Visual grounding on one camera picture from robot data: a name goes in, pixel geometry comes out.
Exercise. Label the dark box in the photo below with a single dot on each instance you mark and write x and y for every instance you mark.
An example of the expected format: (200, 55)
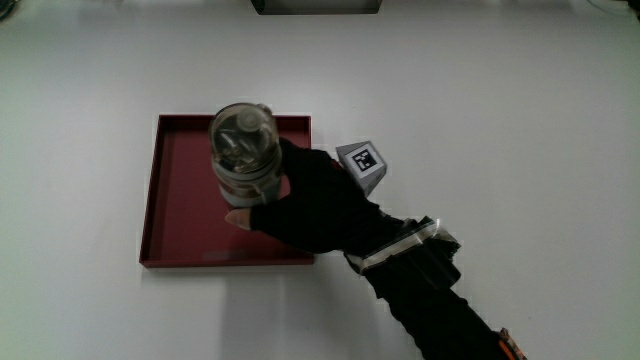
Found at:
(316, 6)

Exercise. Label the clear grey-lidded bottle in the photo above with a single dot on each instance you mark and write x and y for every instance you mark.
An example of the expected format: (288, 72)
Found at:
(246, 155)

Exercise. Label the person's right hand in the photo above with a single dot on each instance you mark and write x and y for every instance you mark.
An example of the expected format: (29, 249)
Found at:
(320, 200)

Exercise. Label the dark red square tray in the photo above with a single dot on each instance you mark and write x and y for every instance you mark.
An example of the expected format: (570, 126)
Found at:
(185, 220)

